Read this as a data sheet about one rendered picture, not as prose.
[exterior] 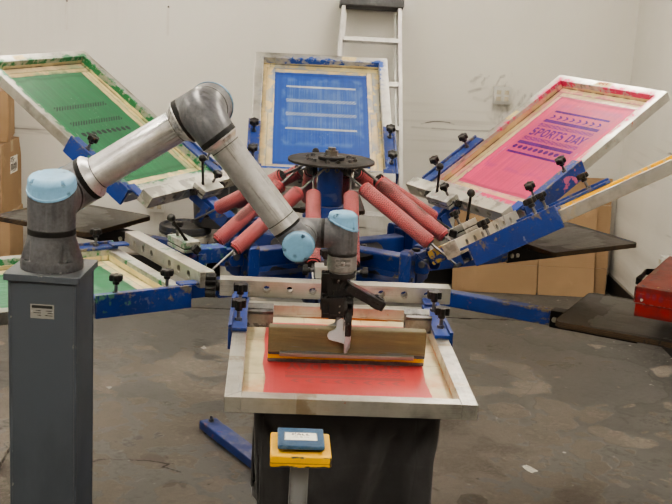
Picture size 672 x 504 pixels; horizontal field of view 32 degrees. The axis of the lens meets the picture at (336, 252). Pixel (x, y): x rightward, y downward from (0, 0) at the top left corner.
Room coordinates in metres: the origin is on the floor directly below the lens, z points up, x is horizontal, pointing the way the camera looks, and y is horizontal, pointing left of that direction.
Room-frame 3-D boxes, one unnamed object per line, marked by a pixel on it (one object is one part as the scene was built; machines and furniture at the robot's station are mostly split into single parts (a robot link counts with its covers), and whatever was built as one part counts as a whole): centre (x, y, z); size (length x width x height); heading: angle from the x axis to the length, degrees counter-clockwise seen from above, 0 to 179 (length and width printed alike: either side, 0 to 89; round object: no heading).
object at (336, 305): (2.91, -0.01, 1.14); 0.09 x 0.08 x 0.12; 94
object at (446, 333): (3.21, -0.29, 0.97); 0.30 x 0.05 x 0.07; 4
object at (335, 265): (2.91, -0.02, 1.22); 0.08 x 0.08 x 0.05
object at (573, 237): (4.37, -0.53, 0.91); 1.34 x 0.40 x 0.08; 124
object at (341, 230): (2.91, -0.01, 1.30); 0.09 x 0.08 x 0.11; 88
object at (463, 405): (2.95, -0.03, 0.97); 0.79 x 0.58 x 0.04; 4
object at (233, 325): (3.17, 0.26, 0.97); 0.30 x 0.05 x 0.07; 4
